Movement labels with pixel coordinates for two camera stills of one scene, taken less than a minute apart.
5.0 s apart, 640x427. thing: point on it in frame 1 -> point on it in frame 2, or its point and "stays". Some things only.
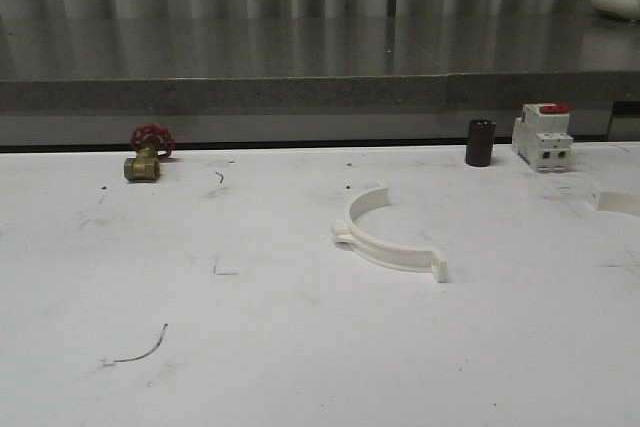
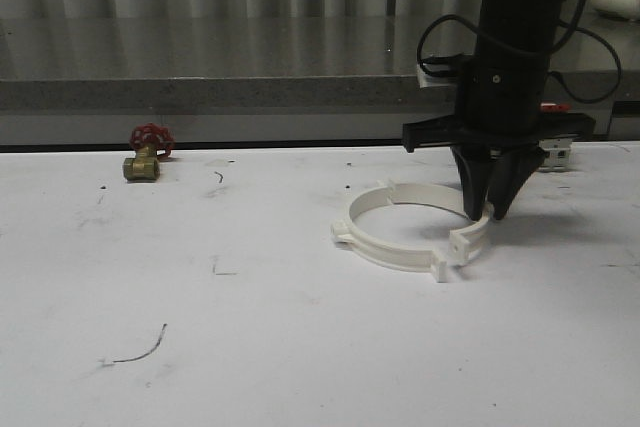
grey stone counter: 88,81 stays
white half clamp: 616,199 -> 448,198
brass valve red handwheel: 150,141 stays
